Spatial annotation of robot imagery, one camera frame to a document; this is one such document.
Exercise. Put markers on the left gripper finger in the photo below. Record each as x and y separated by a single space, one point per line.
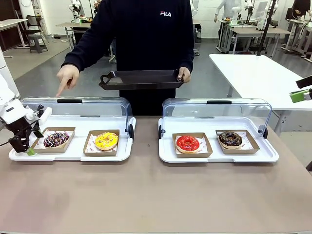
37 130
20 145

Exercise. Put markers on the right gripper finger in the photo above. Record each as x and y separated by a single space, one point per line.
299 96
304 81

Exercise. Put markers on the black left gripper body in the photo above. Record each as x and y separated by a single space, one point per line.
20 126

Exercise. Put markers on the chocolate donut with coloured sprinkles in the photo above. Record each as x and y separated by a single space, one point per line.
52 141

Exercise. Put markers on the cardboard box of sprinkle chocolate donut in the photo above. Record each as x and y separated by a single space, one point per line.
39 148

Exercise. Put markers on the cardboard box of yellow donut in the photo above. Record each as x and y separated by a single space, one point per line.
89 152

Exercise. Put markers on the yellow glazed sprinkle donut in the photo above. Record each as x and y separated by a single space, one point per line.
102 145

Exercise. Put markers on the black serving tray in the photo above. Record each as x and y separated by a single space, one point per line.
141 79

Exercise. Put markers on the person left forearm navy sleeve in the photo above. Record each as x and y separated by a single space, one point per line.
187 53

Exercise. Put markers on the person right forearm navy sleeve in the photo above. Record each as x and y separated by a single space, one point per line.
78 53

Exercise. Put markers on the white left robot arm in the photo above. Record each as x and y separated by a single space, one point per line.
6 80

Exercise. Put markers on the cardboard box of dark donut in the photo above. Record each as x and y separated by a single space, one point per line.
253 148

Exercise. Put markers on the background person in black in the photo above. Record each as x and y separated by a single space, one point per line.
301 5

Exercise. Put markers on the dark chocolate glazed donut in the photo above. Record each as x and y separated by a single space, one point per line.
226 142

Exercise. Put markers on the background person in white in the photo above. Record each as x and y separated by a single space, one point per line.
229 8

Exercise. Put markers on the printed liner under red donut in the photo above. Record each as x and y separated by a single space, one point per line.
204 143

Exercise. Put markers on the cardboard box of red donut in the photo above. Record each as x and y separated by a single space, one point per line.
206 152

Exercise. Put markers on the red glazed donut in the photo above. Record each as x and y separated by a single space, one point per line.
182 147

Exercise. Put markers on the person torso navy sweatshirt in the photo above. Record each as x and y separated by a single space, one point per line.
151 36

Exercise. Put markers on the person right hand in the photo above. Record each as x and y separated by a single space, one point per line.
68 75

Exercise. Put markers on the person left hand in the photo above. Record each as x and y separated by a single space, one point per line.
186 74

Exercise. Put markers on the white display tray base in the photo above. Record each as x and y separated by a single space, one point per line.
78 146
219 158

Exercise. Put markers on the large white table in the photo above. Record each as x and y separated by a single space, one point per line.
256 78

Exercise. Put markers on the clear display lid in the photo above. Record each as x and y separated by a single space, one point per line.
102 109
243 114

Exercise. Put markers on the black stand pole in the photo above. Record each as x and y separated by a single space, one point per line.
267 26

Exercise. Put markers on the grey background table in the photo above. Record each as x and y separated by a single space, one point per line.
258 31

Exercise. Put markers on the black chair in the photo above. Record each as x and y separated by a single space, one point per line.
36 26

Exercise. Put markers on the white desk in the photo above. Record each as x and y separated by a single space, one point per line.
12 23

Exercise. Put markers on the wooden background table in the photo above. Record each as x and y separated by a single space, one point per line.
73 25

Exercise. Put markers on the dark brown cabinet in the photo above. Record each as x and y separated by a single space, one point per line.
8 12

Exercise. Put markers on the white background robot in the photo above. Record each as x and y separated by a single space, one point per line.
75 11

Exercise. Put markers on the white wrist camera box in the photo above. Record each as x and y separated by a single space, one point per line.
46 114

